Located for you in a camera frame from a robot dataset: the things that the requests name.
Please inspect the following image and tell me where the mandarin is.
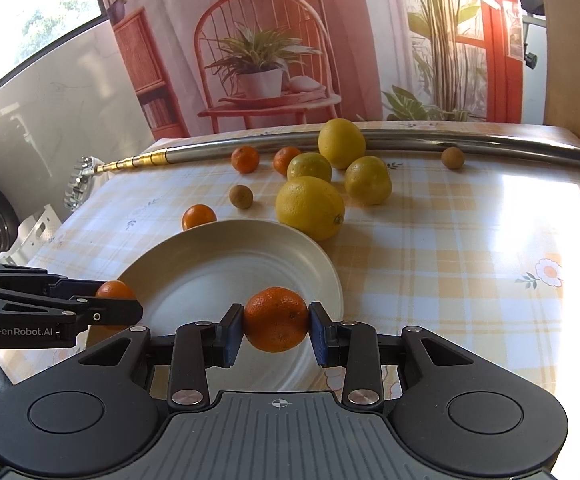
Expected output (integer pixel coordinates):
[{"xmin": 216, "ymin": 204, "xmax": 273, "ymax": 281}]
[
  {"xmin": 273, "ymin": 146, "xmax": 301, "ymax": 178},
  {"xmin": 230, "ymin": 145, "xmax": 260, "ymax": 174},
  {"xmin": 182, "ymin": 204, "xmax": 217, "ymax": 231},
  {"xmin": 243, "ymin": 287, "xmax": 310, "ymax": 353},
  {"xmin": 96, "ymin": 280, "xmax": 136, "ymax": 300}
]

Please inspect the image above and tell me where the brown kiwi fruit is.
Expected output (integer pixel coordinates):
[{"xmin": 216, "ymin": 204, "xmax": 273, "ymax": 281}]
[{"xmin": 228, "ymin": 184, "xmax": 254, "ymax": 210}]

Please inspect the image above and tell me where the white ceramic plate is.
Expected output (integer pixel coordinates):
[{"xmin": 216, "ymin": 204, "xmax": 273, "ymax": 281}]
[{"xmin": 85, "ymin": 219, "xmax": 346, "ymax": 394}]

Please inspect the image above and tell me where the large front yellow lemon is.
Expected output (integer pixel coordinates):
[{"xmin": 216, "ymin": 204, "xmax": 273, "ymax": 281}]
[{"xmin": 275, "ymin": 177, "xmax": 345, "ymax": 242}]

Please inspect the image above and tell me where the greenish yellow lemon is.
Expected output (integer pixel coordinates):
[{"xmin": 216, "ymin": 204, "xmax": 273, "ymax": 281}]
[{"xmin": 286, "ymin": 153, "xmax": 332, "ymax": 182}]

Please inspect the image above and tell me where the large lemon by pole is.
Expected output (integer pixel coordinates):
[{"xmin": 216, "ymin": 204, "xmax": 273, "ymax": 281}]
[{"xmin": 317, "ymin": 118, "xmax": 366, "ymax": 170}]

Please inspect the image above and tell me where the small brown longan right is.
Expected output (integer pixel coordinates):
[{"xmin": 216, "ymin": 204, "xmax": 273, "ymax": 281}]
[{"xmin": 441, "ymin": 146, "xmax": 465, "ymax": 170}]

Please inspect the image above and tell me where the telescopic metal pole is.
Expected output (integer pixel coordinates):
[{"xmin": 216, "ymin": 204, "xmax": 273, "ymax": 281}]
[{"xmin": 63, "ymin": 128, "xmax": 580, "ymax": 212}]

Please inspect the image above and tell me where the printed room backdrop cloth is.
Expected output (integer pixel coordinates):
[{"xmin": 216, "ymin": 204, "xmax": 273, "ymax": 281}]
[{"xmin": 101, "ymin": 0, "xmax": 542, "ymax": 139}]

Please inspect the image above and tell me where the black camera on stand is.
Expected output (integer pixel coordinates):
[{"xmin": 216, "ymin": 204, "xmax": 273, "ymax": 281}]
[{"xmin": 520, "ymin": 0, "xmax": 545, "ymax": 70}]

